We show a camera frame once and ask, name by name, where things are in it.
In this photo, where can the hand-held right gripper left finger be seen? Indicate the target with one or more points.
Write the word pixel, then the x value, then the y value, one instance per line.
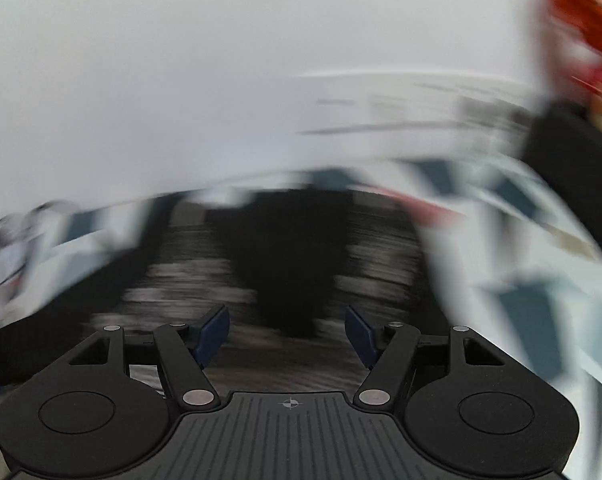
pixel 212 331

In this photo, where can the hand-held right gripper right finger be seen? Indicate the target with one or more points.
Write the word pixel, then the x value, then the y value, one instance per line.
pixel 362 332

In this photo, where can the dark cloth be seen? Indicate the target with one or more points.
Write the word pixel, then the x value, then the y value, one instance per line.
pixel 283 260

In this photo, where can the grey striped cloth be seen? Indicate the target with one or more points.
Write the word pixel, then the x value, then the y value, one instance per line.
pixel 181 280

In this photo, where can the dark object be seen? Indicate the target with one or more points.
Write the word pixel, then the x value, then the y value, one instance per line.
pixel 563 145

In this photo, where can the red orange printed object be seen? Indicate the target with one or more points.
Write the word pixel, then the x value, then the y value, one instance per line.
pixel 578 5

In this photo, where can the white grey object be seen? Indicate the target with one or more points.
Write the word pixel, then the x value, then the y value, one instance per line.
pixel 3 255

